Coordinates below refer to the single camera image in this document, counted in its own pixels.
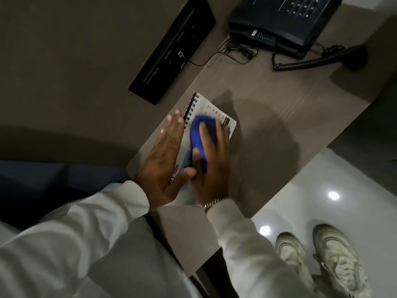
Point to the person's right hand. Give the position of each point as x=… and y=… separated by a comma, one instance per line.
x=214, y=173

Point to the person's left hand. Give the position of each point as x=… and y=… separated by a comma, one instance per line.
x=161, y=170

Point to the person's left middle finger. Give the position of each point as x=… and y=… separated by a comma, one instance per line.
x=173, y=130

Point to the person's left little finger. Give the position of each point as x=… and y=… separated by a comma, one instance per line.
x=158, y=142

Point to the person's right thumb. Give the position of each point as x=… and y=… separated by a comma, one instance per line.
x=196, y=158

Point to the person's left thumb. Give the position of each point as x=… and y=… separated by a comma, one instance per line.
x=186, y=175

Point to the blue cleaning cloth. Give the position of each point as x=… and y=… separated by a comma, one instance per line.
x=194, y=134

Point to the white spiral desk calendar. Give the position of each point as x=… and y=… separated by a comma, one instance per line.
x=205, y=105

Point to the person's right forearm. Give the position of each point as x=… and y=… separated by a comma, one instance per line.
x=248, y=254

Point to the person's left forearm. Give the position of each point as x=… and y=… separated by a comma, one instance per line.
x=77, y=232

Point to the black socket panel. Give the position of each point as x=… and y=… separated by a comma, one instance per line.
x=173, y=49

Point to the white shirt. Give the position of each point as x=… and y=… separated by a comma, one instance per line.
x=139, y=263

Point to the dark blue seat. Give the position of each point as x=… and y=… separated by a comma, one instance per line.
x=46, y=189

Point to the white sneaker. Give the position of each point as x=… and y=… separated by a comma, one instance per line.
x=338, y=257
x=293, y=254

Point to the black desk telephone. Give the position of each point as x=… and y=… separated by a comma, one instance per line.
x=279, y=21

